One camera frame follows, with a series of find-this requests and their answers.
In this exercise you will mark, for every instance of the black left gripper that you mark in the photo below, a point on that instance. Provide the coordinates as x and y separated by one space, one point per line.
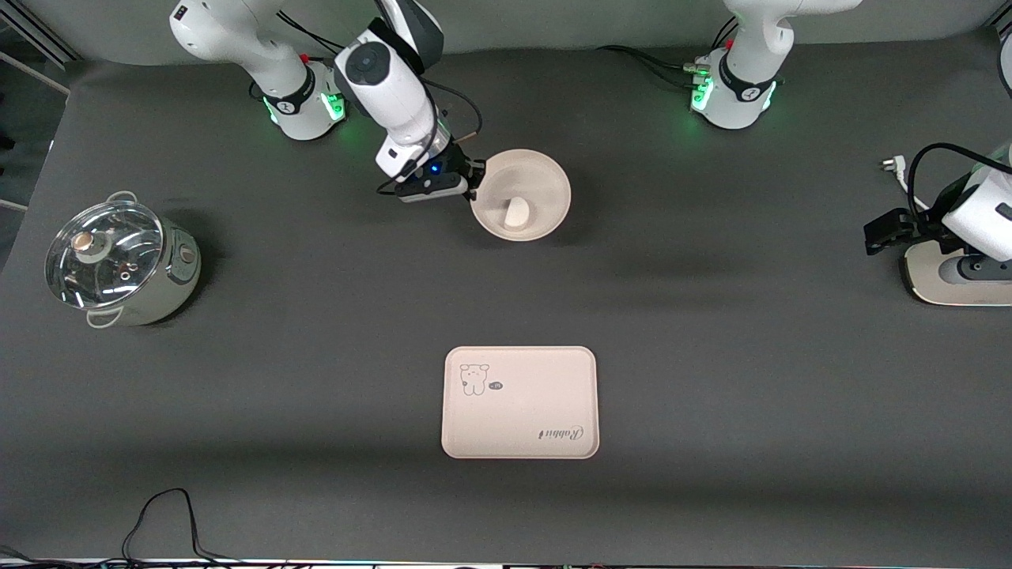
909 226

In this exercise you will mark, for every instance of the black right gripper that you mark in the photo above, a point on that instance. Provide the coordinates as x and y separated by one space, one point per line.
452 160

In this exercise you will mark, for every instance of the white steamed bun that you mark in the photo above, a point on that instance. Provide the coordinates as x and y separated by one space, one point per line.
518 213

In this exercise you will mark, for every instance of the round beige plate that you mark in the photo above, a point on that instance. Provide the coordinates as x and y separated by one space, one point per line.
538 190

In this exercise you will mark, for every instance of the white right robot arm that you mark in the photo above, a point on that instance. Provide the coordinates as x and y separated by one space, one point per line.
387 87

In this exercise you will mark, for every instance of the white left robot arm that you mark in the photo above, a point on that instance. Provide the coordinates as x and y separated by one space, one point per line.
751 63

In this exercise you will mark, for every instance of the beige rectangular tray bear print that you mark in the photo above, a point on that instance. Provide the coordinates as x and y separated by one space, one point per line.
530 411

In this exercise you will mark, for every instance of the cream white toaster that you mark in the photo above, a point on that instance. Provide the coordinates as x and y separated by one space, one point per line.
925 284

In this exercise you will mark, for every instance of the cream electric cooking pot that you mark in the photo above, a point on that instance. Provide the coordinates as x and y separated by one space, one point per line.
170 288

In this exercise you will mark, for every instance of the glass pot lid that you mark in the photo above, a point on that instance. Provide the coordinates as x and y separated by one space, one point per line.
103 253

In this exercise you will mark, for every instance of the grey metal frame bar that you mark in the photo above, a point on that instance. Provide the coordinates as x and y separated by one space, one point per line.
39 39

